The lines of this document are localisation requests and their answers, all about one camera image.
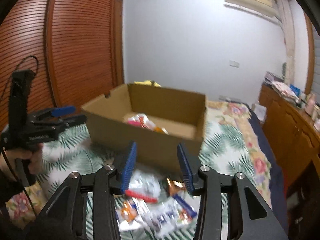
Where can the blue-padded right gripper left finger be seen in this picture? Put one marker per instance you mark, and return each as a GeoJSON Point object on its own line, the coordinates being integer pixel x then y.
{"type": "Point", "coordinates": [64, 216]}

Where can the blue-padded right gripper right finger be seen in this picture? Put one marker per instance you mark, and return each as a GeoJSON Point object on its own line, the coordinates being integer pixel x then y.
{"type": "Point", "coordinates": [250, 217]}

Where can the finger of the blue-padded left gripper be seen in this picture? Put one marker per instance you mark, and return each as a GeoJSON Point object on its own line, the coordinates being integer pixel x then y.
{"type": "Point", "coordinates": [54, 112]}
{"type": "Point", "coordinates": [71, 121]}

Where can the silver orange snack pouch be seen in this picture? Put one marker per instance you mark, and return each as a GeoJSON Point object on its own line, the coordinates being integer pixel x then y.
{"type": "Point", "coordinates": [128, 216]}

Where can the magenta small snack packet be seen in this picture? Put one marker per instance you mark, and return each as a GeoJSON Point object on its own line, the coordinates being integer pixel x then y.
{"type": "Point", "coordinates": [135, 123]}

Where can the white blue snack pouch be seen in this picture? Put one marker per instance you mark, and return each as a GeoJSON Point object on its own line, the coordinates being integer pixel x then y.
{"type": "Point", "coordinates": [172, 214]}

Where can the orange chicken feet snack pack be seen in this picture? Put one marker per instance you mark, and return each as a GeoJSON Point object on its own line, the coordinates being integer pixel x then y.
{"type": "Point", "coordinates": [153, 127]}

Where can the small gold brown candy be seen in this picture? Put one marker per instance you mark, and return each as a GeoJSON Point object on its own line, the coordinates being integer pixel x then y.
{"type": "Point", "coordinates": [173, 187]}

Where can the white chicken feet snack pack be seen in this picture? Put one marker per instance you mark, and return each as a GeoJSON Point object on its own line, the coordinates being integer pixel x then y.
{"type": "Point", "coordinates": [144, 186]}

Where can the person's left hand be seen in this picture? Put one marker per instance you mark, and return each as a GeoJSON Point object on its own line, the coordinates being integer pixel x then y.
{"type": "Point", "coordinates": [35, 159]}

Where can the palm leaf print tablecloth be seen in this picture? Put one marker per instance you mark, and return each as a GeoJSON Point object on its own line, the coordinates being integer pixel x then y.
{"type": "Point", "coordinates": [186, 232]}

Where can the floral bed sheet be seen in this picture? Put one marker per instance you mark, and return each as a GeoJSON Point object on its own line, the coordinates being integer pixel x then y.
{"type": "Point", "coordinates": [234, 141]}

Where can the wooden louvered wardrobe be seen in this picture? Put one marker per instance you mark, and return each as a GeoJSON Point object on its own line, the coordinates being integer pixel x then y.
{"type": "Point", "coordinates": [76, 46]}

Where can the yellow Pikachu plush toy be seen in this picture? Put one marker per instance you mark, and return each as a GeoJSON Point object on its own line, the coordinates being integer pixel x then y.
{"type": "Point", "coordinates": [148, 83]}

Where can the brown cardboard box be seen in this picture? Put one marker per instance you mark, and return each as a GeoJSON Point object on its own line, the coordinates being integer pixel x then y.
{"type": "Point", "coordinates": [158, 119]}

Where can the wooden sideboard cabinet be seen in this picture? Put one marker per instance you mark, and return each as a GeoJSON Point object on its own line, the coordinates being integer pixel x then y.
{"type": "Point", "coordinates": [290, 133]}

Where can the pink kettle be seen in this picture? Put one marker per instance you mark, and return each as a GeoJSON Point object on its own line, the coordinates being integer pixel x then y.
{"type": "Point", "coordinates": [310, 104]}

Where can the folded floral cloth stack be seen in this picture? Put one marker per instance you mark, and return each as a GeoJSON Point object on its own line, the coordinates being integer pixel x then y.
{"type": "Point", "coordinates": [284, 91]}

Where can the small white desk fan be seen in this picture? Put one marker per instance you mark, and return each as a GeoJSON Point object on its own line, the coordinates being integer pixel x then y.
{"type": "Point", "coordinates": [283, 70]}

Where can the cream curtain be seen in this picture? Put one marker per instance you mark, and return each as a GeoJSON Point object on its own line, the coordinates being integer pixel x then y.
{"type": "Point", "coordinates": [289, 37]}

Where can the white wall switch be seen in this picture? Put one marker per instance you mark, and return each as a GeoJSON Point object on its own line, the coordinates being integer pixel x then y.
{"type": "Point", "coordinates": [234, 64]}

